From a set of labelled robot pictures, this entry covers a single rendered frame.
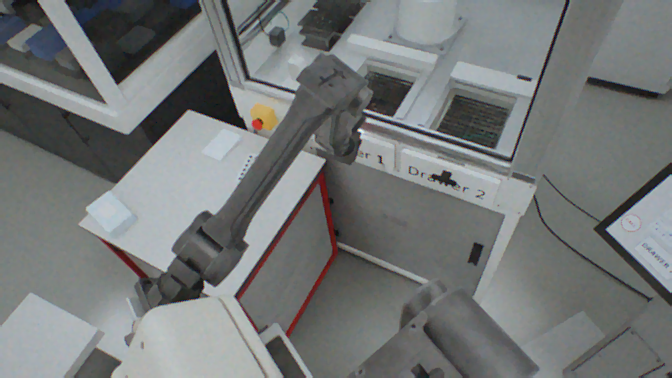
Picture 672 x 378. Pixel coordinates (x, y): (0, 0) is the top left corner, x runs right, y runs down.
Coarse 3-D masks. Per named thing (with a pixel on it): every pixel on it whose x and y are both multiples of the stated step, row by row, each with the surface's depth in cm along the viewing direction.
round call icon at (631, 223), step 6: (630, 210) 101; (624, 216) 102; (630, 216) 101; (636, 216) 100; (618, 222) 103; (624, 222) 102; (630, 222) 101; (636, 222) 100; (642, 222) 99; (624, 228) 102; (630, 228) 101; (636, 228) 100; (630, 234) 101
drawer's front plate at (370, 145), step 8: (312, 136) 147; (368, 136) 135; (368, 144) 136; (376, 144) 134; (384, 144) 133; (392, 144) 132; (360, 152) 141; (368, 152) 139; (376, 152) 137; (384, 152) 135; (392, 152) 133; (360, 160) 144; (368, 160) 142; (376, 160) 140; (384, 160) 138; (392, 160) 136; (392, 168) 139
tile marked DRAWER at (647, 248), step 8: (648, 240) 98; (656, 240) 97; (632, 248) 100; (640, 248) 99; (648, 248) 98; (656, 248) 97; (664, 248) 96; (648, 256) 98; (656, 256) 97; (664, 256) 96; (648, 264) 98; (656, 264) 97; (664, 264) 96; (664, 272) 96
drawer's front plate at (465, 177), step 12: (408, 156) 131; (420, 156) 129; (432, 156) 128; (408, 168) 135; (420, 168) 132; (432, 168) 130; (444, 168) 127; (456, 168) 125; (420, 180) 137; (456, 180) 128; (468, 180) 126; (480, 180) 123; (492, 180) 122; (456, 192) 133; (468, 192) 130; (480, 192) 127; (492, 192) 125; (492, 204) 129
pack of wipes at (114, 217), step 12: (108, 192) 147; (96, 204) 145; (108, 204) 144; (120, 204) 144; (96, 216) 142; (108, 216) 141; (120, 216) 141; (132, 216) 142; (108, 228) 139; (120, 228) 141
